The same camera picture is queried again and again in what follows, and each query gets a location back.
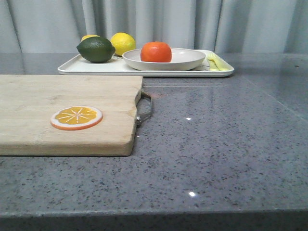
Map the white round plate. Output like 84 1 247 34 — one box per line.
122 48 206 71

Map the orange fruit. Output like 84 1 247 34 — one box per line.
140 41 172 63

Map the white bear print tray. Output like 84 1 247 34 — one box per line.
58 50 234 77

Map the yellow lemon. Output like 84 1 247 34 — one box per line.
110 32 136 56
81 35 99 41

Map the yellow plastic fork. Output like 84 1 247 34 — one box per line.
206 52 229 71

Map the orange slice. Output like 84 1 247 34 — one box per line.
50 105 103 130

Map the green lime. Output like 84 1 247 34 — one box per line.
77 37 115 63

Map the wooden cutting board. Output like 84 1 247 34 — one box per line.
0 75 143 156

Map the grey curtain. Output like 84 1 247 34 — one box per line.
0 0 308 53

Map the metal cutting board handle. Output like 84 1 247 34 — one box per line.
135 91 153 128

